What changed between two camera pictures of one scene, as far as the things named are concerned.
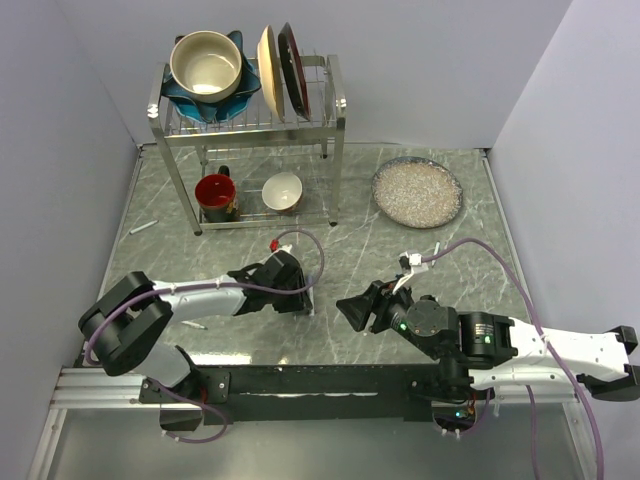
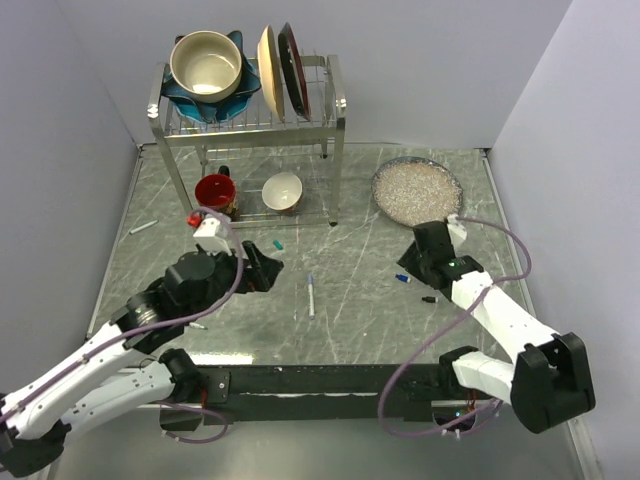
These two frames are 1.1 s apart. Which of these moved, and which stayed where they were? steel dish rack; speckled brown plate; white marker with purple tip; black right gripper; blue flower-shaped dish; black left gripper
Moved: black left gripper; black right gripper
Stayed: steel dish rack; blue flower-shaped dish; white marker with purple tip; speckled brown plate
